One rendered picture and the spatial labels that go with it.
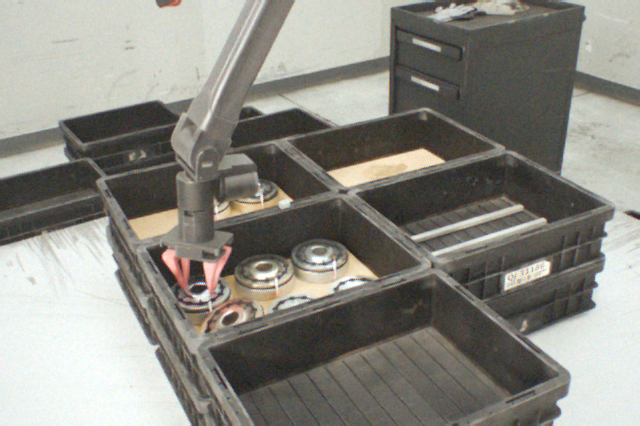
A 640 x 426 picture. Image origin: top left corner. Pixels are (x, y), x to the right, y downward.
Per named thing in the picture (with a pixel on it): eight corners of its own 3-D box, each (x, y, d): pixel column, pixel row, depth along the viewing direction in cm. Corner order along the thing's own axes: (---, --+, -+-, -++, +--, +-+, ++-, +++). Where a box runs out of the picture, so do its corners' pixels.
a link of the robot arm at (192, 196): (170, 166, 114) (185, 177, 110) (210, 160, 118) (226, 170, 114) (172, 207, 117) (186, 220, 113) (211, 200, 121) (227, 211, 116)
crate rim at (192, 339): (194, 358, 100) (192, 344, 99) (135, 258, 123) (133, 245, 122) (435, 278, 116) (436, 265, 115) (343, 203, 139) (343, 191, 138)
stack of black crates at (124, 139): (102, 259, 269) (80, 146, 248) (78, 226, 292) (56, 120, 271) (201, 228, 288) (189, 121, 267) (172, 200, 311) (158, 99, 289)
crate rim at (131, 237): (135, 257, 123) (133, 245, 122) (96, 189, 147) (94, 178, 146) (343, 203, 139) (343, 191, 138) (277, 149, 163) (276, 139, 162)
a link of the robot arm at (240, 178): (174, 125, 113) (198, 149, 107) (240, 116, 119) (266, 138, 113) (172, 193, 119) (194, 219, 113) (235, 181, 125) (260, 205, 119)
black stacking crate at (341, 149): (344, 245, 144) (343, 193, 139) (280, 188, 167) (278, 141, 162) (502, 199, 160) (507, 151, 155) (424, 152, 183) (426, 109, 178)
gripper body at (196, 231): (177, 234, 123) (176, 193, 120) (234, 243, 120) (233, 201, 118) (159, 249, 117) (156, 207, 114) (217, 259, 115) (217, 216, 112)
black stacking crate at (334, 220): (202, 410, 105) (193, 347, 99) (144, 305, 128) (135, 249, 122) (431, 327, 120) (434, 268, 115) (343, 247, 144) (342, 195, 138)
